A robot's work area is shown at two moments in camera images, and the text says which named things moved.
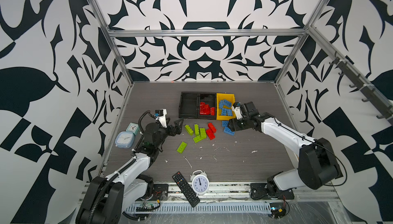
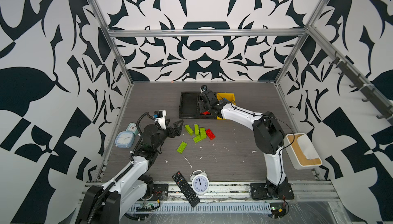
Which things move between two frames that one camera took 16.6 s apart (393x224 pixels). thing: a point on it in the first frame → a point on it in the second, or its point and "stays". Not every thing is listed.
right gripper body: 240,124 → 203,108
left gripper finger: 178,126 stays
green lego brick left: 189,130 stays
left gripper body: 162,133 stays
